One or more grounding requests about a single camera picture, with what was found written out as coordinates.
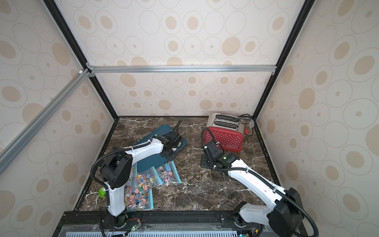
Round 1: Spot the teal plastic tray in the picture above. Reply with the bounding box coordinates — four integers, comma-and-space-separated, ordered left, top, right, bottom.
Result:
132, 125, 187, 172

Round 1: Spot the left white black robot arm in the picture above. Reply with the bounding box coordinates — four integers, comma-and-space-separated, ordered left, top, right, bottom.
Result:
90, 130, 187, 217

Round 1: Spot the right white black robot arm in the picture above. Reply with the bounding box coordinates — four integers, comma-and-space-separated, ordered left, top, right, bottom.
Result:
202, 140, 319, 237

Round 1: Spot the candy ziploc bag front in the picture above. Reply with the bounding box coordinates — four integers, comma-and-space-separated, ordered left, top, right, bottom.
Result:
125, 187, 154, 211

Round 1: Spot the red silver toaster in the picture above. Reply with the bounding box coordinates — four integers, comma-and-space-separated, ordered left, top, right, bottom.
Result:
207, 113, 245, 153

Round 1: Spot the green snack packet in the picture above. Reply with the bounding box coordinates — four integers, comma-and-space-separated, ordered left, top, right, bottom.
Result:
98, 187, 107, 198

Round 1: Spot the toaster black power cable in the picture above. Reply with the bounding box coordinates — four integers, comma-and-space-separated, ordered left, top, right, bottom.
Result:
238, 114, 256, 137

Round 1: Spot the horizontal aluminium frame bar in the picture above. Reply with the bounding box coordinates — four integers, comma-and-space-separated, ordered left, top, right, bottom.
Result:
89, 65, 276, 73

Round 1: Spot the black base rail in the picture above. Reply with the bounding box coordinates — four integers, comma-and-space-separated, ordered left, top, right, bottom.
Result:
53, 210, 267, 237

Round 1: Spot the left slanted aluminium frame bar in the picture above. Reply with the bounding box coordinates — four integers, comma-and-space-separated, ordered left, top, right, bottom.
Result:
1, 69, 90, 173

